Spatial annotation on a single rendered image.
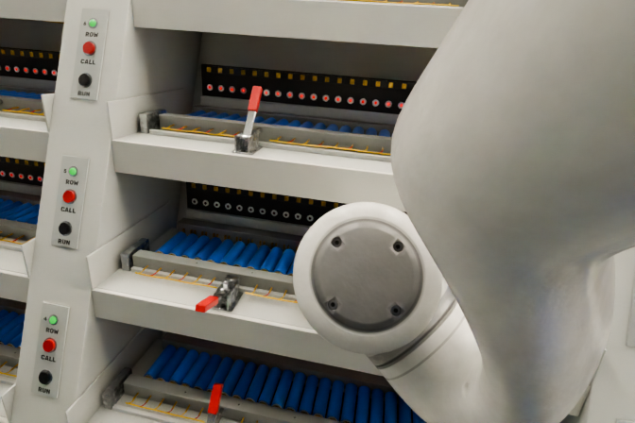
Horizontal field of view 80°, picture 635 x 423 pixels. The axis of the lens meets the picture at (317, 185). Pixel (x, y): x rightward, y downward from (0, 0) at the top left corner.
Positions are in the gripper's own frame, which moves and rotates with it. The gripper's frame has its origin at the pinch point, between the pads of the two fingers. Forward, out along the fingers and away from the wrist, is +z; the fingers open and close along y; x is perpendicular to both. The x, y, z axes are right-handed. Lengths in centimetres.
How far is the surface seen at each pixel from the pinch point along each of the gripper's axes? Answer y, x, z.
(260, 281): 13.9, 4.5, -1.8
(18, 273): 47.0, 8.6, -5.4
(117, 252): 35.1, 3.8, -2.6
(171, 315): 23.9, 10.2, -4.9
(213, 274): 20.7, 4.6, -1.7
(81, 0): 43, -29, -12
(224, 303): 17.4, 7.6, -4.3
